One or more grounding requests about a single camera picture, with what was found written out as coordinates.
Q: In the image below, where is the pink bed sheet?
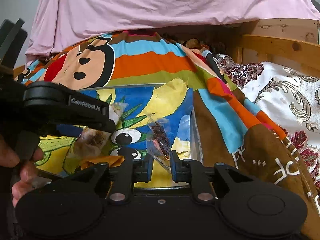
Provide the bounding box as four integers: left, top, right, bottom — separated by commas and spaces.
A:
25, 0, 319, 63

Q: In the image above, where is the golden foil snack packet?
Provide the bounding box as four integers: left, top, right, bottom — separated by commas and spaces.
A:
80, 155, 125, 170

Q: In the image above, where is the clear nut snack packet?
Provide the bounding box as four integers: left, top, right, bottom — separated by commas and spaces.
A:
66, 102, 128, 159

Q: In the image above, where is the colourful monkey cartoon blanket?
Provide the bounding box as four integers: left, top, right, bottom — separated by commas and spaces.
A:
16, 31, 319, 239

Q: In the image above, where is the person's left hand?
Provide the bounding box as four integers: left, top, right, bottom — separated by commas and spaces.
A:
1, 136, 43, 207

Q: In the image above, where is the white floral patterned quilt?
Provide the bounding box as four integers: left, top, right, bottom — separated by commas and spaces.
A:
216, 54, 319, 187

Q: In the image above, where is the colourful picture tray box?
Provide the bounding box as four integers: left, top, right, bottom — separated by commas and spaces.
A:
35, 80, 203, 177

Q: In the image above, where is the clear dark dried-fruit packet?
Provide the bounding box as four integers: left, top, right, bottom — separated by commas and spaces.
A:
146, 117, 173, 173

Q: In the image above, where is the wooden bed frame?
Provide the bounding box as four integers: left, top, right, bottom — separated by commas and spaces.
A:
16, 25, 319, 90

